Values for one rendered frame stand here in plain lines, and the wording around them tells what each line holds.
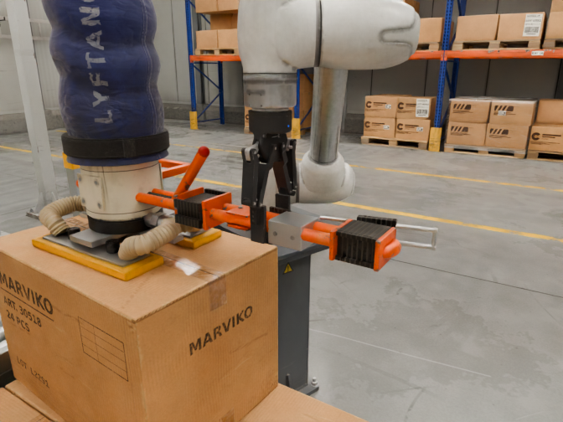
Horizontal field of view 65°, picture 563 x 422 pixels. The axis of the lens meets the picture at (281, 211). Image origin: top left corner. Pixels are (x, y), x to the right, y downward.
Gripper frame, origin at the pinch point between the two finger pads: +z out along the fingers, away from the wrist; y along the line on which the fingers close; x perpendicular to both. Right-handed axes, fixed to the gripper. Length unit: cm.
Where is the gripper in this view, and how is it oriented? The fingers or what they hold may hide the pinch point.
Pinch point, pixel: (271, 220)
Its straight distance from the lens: 81.8
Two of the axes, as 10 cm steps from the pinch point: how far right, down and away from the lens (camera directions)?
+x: 8.3, 1.7, -5.3
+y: -5.6, 2.6, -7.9
